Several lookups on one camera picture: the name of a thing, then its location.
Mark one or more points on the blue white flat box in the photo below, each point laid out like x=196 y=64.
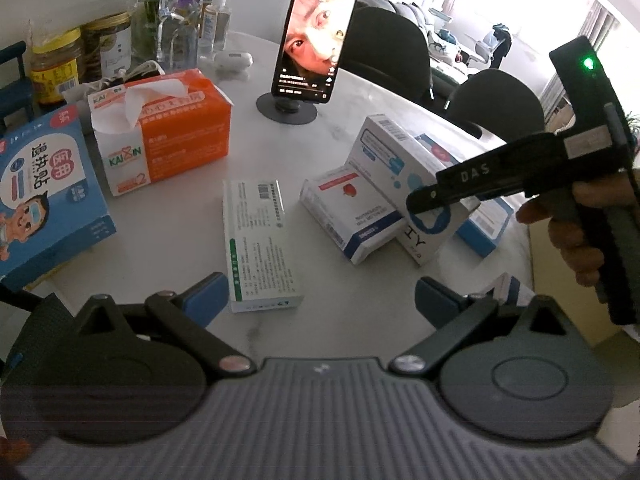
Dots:
x=487 y=225

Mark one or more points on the black smartphone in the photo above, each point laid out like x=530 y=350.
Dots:
x=315 y=35

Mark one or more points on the white office chair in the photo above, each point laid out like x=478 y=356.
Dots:
x=495 y=45

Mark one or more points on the blue cartoon patch box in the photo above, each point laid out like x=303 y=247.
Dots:
x=45 y=195

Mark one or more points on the glass vase with plant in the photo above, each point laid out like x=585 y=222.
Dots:
x=170 y=35

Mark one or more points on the white earbuds case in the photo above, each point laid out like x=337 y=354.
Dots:
x=232 y=59

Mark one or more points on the black chair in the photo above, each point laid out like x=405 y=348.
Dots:
x=387 y=55
x=497 y=102

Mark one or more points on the grey curtain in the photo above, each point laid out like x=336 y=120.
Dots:
x=580 y=60

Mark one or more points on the round grey phone stand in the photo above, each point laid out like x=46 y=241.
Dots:
x=287 y=110

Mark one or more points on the white box with blue drops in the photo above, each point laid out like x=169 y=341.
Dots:
x=385 y=155

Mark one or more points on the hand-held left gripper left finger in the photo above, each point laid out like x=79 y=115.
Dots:
x=205 y=297

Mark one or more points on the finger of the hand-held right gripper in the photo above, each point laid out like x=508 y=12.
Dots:
x=425 y=202

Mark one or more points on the white strawberry medicine box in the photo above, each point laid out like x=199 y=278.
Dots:
x=345 y=210

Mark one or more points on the person's right hand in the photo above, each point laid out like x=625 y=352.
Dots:
x=572 y=245

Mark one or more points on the dark blue rack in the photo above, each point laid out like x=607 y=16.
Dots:
x=12 y=85

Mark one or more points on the small blue striped box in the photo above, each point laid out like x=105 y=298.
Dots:
x=512 y=290

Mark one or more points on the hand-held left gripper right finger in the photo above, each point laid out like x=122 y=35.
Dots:
x=436 y=301

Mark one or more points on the gold lid dark jar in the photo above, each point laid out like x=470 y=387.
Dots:
x=107 y=45

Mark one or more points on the yellow lid jar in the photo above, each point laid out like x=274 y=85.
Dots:
x=55 y=70

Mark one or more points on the white marble desktop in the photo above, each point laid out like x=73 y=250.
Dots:
x=310 y=147

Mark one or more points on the green white medicine box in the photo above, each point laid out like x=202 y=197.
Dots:
x=260 y=250

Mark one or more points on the orange tissue box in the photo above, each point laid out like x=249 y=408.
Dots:
x=185 y=130

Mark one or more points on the brown cardboard box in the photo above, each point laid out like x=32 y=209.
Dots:
x=555 y=270

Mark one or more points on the grey sofa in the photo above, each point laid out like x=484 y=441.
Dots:
x=405 y=12

